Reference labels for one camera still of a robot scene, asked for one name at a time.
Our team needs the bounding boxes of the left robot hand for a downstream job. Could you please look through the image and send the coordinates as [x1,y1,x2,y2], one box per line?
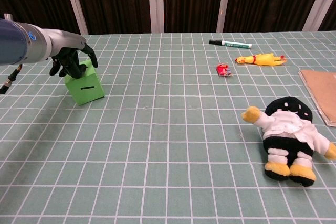
[48,30,99,79]

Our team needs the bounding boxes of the green cube with black markings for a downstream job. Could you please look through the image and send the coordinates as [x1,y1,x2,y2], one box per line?
[64,59,106,106]

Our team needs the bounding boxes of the green grid tablecloth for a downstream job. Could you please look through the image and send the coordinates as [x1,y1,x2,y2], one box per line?
[0,30,336,224]

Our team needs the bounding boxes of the small red candy packet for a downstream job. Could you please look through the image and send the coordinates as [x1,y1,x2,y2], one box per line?
[216,63,234,77]

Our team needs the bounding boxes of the white marker with black cap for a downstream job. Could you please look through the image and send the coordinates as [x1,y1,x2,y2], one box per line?
[208,39,253,50]

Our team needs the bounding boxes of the yellow rubber chicken toy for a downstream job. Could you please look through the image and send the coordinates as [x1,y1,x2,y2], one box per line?
[234,53,288,67]

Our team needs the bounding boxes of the black plush doll white shirt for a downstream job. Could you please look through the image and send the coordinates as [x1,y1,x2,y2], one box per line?
[241,96,336,188]

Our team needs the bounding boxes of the brown spiral notebook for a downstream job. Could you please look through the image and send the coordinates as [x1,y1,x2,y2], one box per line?
[298,69,336,127]

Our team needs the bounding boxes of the white metal frame post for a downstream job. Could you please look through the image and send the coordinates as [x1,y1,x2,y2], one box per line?
[216,0,234,33]
[301,0,336,31]
[146,0,165,34]
[61,0,89,35]

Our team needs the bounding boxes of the black arm cable with connector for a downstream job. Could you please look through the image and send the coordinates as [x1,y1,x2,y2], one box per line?
[0,62,25,95]

